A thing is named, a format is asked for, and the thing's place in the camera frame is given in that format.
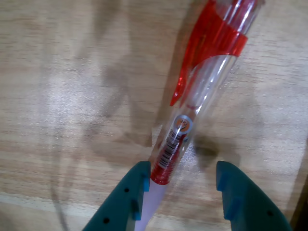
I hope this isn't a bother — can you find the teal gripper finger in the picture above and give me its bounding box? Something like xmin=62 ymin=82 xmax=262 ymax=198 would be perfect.
xmin=216 ymin=160 xmax=293 ymax=231
xmin=83 ymin=160 xmax=152 ymax=231

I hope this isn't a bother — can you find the red retractable pen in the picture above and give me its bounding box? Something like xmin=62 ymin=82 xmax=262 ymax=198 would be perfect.
xmin=134 ymin=0 xmax=265 ymax=231

